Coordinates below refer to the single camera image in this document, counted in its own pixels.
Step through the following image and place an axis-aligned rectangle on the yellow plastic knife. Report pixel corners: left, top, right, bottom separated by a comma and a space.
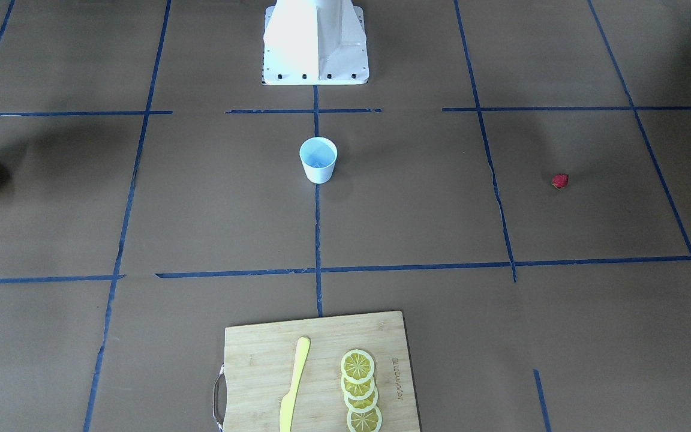
279, 337, 311, 431

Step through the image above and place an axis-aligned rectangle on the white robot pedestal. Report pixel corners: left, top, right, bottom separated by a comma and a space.
262, 1, 370, 86

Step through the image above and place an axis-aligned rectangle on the wooden cutting board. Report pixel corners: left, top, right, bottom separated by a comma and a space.
213, 311, 420, 431

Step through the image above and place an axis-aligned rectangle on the red strawberry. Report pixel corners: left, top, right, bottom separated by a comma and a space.
551, 174, 570, 190

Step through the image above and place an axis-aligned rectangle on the lemon slice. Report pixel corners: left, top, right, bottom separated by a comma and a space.
340, 349, 375, 385
346, 406, 382, 432
340, 375, 376, 401
343, 388, 379, 413

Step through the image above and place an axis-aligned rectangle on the light blue cup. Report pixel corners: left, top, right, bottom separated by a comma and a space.
299, 137, 338, 184

